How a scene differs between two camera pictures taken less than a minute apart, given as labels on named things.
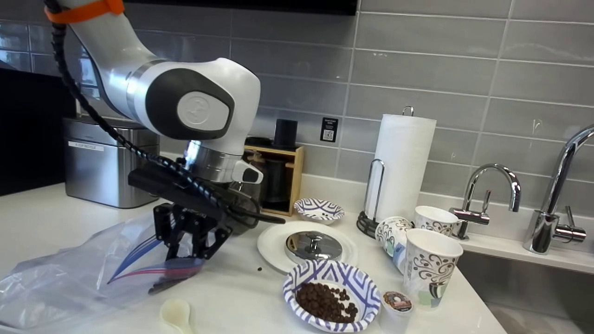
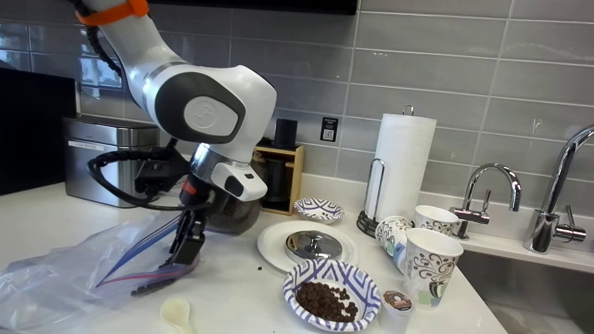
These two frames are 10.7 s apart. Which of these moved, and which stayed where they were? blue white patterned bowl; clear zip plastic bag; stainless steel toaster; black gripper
Moved: black gripper
Stayed: stainless steel toaster; clear zip plastic bag; blue white patterned bowl
